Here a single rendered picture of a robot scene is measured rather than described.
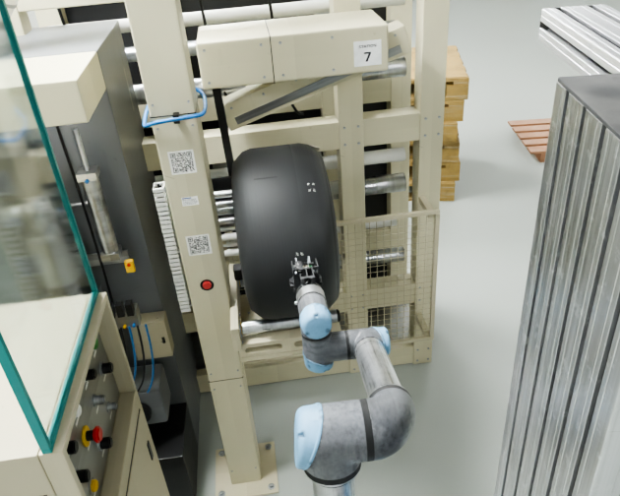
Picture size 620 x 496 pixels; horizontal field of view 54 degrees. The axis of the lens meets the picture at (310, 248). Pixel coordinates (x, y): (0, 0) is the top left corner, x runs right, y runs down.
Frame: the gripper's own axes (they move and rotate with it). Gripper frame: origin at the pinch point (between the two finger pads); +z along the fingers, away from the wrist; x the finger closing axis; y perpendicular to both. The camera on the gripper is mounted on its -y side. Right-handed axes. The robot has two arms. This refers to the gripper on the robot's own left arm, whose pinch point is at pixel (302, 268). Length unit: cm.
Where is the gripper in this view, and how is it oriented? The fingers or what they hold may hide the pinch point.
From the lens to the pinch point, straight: 177.2
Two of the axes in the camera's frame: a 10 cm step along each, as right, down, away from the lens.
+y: -0.8, -9.0, -4.3
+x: -9.9, 1.3, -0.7
